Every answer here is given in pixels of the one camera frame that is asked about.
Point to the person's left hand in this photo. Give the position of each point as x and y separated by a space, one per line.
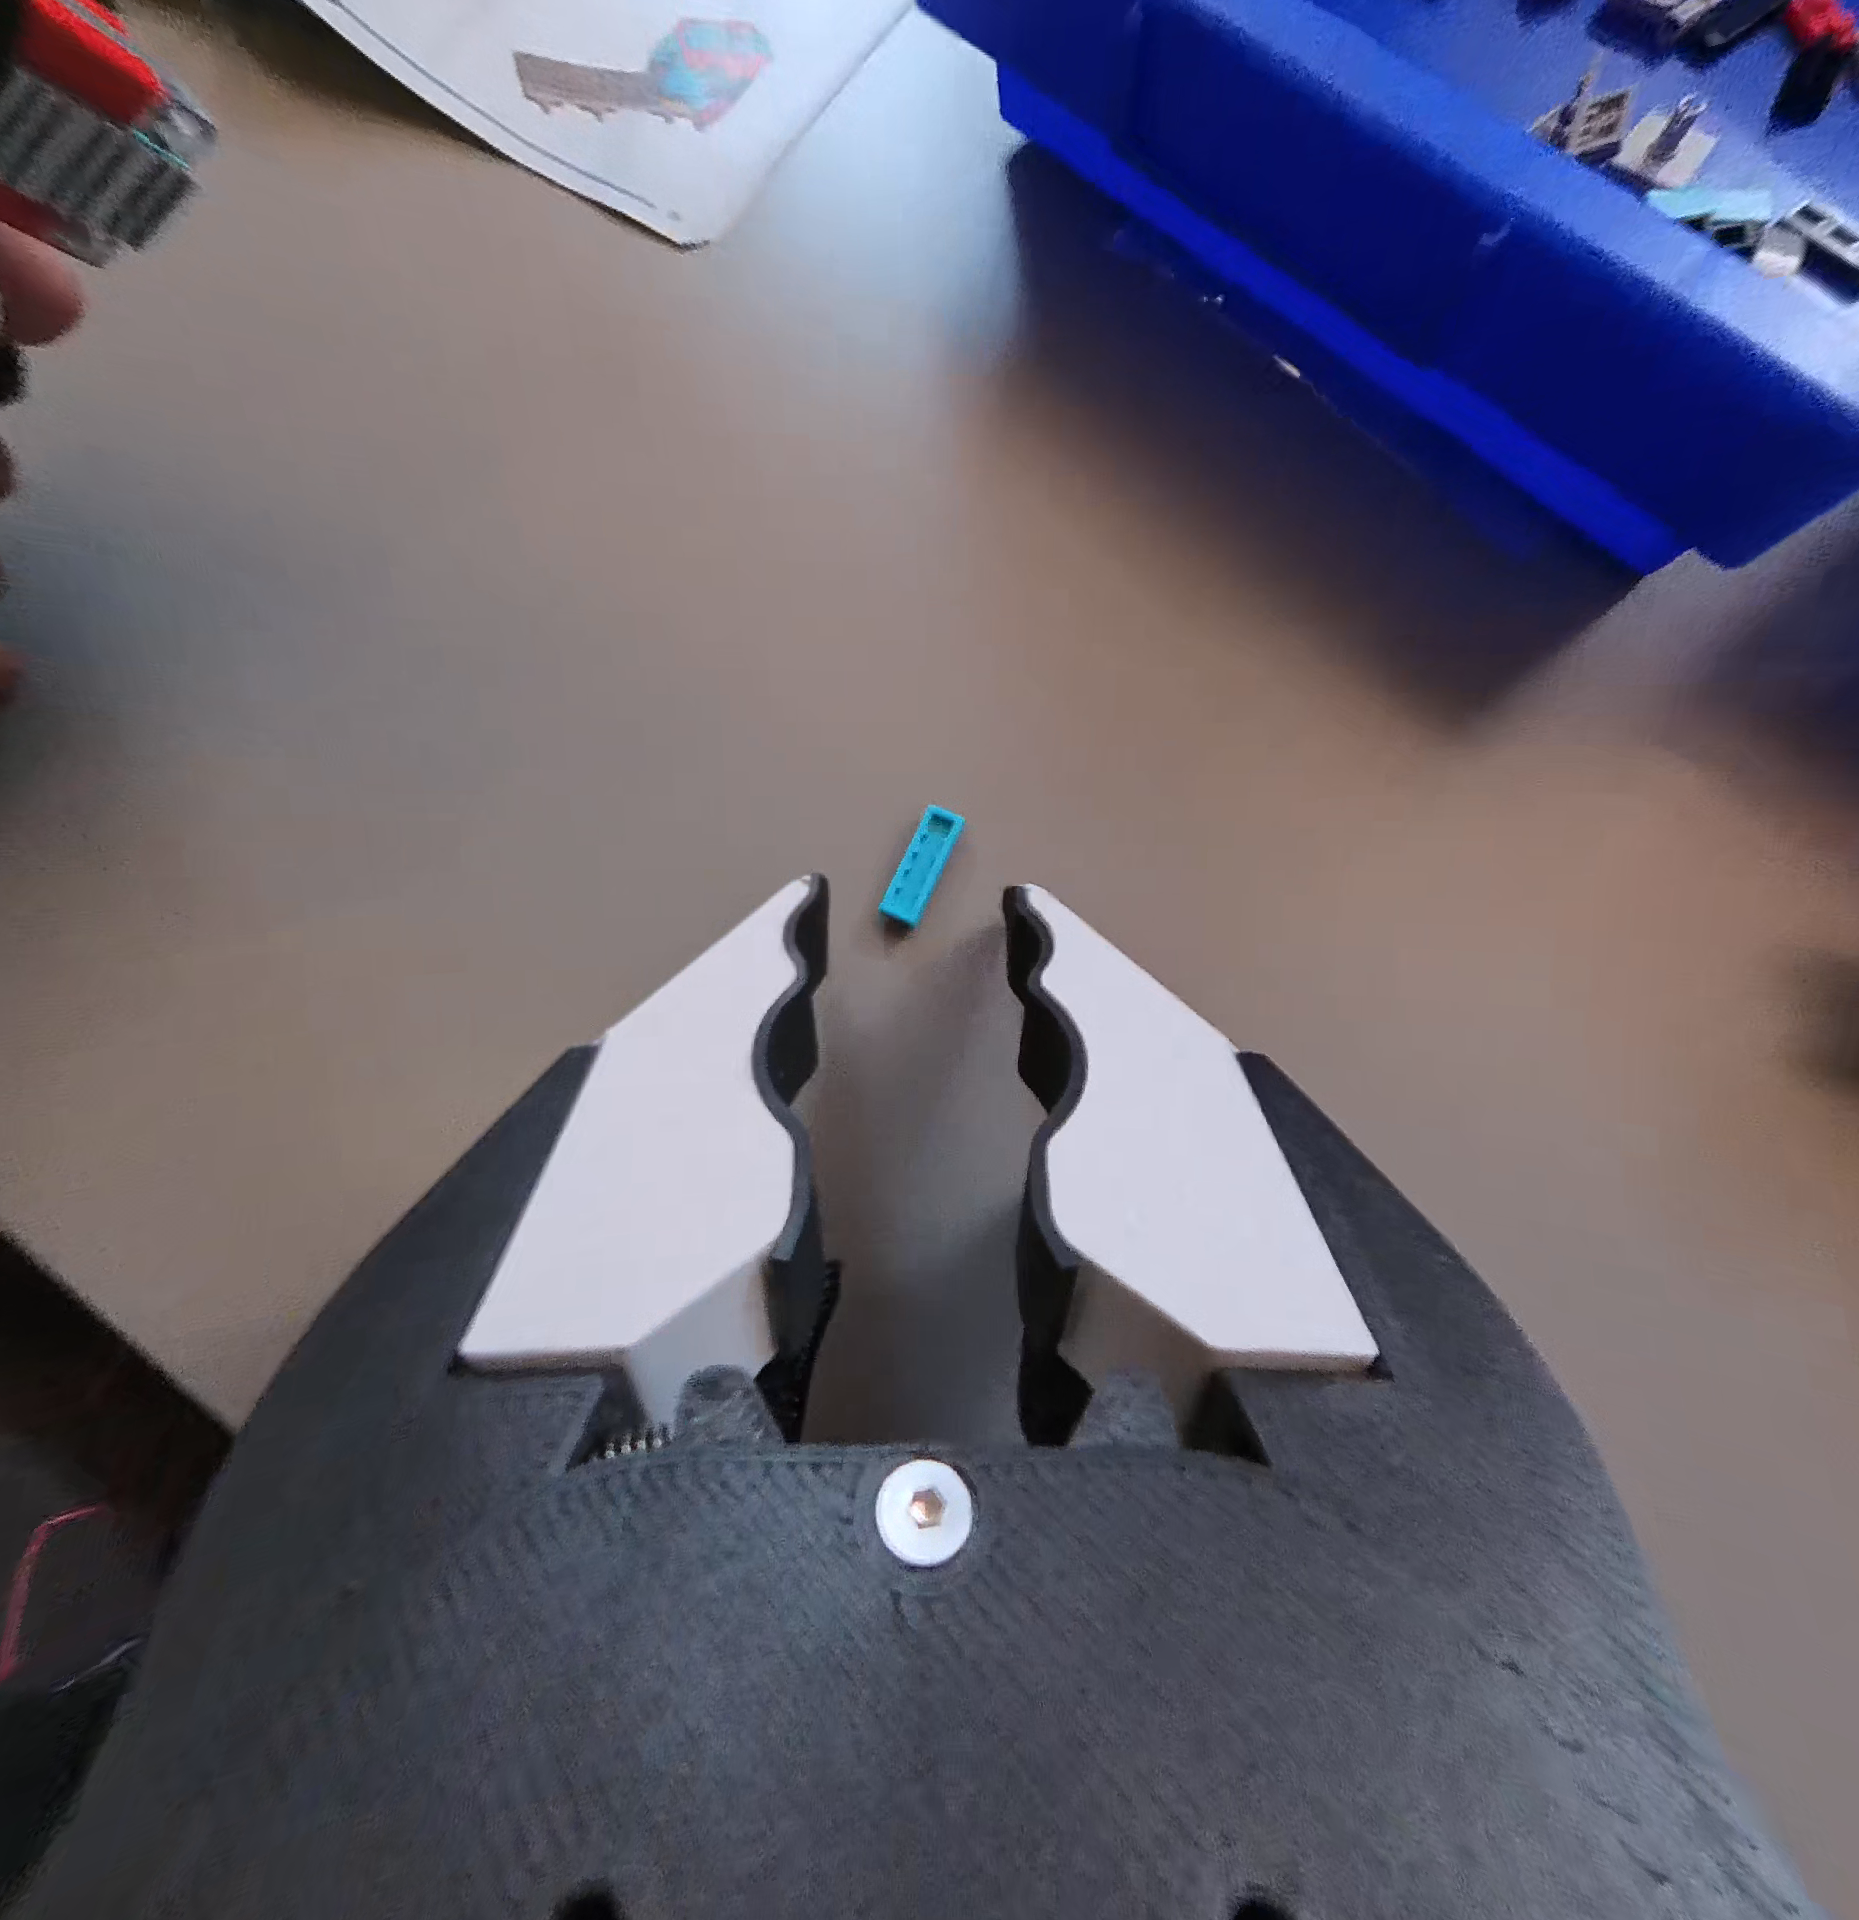
36 301

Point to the dark blue storage bin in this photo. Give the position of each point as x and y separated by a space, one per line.
1393 225

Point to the brick instruction booklet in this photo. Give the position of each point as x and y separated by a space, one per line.
600 105

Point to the small turquoise brick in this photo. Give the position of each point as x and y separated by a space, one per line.
921 870

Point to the toy brick truck model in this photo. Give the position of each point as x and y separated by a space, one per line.
88 165

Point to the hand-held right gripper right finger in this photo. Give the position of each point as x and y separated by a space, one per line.
1183 1185

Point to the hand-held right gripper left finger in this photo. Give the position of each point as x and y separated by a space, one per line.
644 1185

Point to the pile of loose brick pieces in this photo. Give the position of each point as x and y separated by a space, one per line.
1679 143

